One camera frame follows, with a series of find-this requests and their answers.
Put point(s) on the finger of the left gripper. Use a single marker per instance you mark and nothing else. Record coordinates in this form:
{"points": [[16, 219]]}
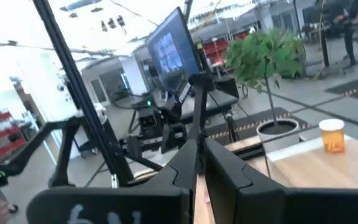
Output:
{"points": [[134, 147], [174, 138]]}

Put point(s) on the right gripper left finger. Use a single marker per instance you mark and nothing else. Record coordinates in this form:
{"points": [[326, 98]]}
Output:
{"points": [[166, 205]]}

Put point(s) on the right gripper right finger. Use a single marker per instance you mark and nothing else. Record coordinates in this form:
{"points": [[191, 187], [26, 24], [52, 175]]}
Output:
{"points": [[244, 199]]}

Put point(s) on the orange pill bottle white cap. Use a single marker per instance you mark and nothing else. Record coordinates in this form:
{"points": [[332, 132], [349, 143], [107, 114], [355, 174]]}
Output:
{"points": [[332, 140]]}

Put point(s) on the grey desk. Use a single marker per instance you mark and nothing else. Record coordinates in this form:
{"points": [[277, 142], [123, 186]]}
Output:
{"points": [[219, 99]]}

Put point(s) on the white plant pot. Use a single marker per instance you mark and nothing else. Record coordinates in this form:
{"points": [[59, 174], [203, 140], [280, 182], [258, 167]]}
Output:
{"points": [[278, 142]]}

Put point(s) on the large computer monitor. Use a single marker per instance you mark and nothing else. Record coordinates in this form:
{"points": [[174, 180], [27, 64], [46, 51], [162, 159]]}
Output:
{"points": [[172, 53]]}

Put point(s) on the red storage shelving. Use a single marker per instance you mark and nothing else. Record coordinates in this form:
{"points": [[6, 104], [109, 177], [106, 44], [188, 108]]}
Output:
{"points": [[216, 49], [5, 135]]}

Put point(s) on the green leafy plant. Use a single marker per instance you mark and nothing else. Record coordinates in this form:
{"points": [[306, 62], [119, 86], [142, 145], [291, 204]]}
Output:
{"points": [[259, 56]]}

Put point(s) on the black standing desk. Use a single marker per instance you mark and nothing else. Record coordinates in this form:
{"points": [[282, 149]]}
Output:
{"points": [[324, 49]]}

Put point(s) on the person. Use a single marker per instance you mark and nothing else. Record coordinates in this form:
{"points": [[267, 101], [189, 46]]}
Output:
{"points": [[351, 43]]}

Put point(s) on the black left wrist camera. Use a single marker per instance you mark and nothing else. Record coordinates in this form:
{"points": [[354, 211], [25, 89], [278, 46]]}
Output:
{"points": [[149, 122]]}

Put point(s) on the silver frame bracket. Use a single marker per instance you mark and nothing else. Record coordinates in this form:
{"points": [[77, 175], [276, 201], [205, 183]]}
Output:
{"points": [[114, 181]]}

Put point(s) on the black aluminium frame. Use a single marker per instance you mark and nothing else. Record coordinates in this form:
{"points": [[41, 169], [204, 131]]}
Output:
{"points": [[82, 93]]}

